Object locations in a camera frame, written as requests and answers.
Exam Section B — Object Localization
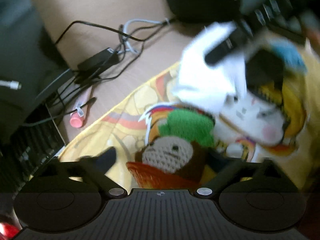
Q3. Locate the white paper towel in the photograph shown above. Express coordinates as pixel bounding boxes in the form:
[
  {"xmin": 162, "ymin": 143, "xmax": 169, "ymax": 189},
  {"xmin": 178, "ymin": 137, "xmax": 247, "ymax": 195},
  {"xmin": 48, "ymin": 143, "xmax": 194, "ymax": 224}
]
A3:
[{"xmin": 171, "ymin": 22, "xmax": 247, "ymax": 114}]

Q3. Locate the yellow cartoon printed cloth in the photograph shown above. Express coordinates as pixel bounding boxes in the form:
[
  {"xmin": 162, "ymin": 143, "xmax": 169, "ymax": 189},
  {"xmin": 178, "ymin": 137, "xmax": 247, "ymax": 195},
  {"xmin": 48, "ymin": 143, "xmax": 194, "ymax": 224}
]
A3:
[{"xmin": 60, "ymin": 49, "xmax": 319, "ymax": 190}]

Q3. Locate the black cable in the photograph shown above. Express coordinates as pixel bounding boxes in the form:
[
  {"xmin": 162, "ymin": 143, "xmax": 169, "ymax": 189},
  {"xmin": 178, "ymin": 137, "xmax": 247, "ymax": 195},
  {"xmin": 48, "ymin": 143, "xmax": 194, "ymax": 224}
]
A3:
[{"xmin": 22, "ymin": 17, "xmax": 177, "ymax": 127}]

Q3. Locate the black laptop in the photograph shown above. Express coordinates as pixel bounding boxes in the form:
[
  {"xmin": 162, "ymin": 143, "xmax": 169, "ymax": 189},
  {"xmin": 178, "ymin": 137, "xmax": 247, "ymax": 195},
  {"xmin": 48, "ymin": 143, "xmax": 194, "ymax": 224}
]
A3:
[{"xmin": 1, "ymin": 66, "xmax": 73, "ymax": 194}]

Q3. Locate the black power adapter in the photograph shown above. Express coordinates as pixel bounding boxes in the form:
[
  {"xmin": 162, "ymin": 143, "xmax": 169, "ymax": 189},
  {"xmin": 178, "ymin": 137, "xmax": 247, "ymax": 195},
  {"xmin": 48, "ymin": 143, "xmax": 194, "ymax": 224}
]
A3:
[{"xmin": 75, "ymin": 48, "xmax": 120, "ymax": 84}]

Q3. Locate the black round speaker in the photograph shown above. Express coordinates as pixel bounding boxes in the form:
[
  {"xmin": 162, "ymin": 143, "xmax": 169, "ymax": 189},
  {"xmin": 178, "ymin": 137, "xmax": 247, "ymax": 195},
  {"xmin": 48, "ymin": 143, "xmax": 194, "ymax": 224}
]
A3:
[{"xmin": 166, "ymin": 0, "xmax": 241, "ymax": 23}]

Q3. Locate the red orange bowl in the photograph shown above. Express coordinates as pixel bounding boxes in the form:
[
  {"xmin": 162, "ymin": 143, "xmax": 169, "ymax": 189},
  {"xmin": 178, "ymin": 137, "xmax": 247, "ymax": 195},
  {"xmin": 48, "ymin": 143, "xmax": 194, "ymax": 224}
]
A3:
[{"xmin": 126, "ymin": 161, "xmax": 213, "ymax": 190}]

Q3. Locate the blue wipes packet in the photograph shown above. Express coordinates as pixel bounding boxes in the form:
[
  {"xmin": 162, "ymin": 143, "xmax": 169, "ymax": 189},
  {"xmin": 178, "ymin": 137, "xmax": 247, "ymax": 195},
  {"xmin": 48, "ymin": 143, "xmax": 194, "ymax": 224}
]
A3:
[{"xmin": 268, "ymin": 39, "xmax": 308, "ymax": 74}]

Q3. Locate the crocheted doll green hat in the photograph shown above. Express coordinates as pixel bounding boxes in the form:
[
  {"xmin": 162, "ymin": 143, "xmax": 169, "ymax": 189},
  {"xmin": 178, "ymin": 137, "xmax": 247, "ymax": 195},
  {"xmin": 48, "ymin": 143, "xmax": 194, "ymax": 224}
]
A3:
[{"xmin": 134, "ymin": 108, "xmax": 216, "ymax": 178}]

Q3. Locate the red shiny object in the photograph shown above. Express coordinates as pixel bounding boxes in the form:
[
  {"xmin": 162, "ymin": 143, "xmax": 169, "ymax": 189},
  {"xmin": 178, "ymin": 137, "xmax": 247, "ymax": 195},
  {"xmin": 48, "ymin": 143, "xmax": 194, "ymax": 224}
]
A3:
[{"xmin": 0, "ymin": 222, "xmax": 20, "ymax": 240}]

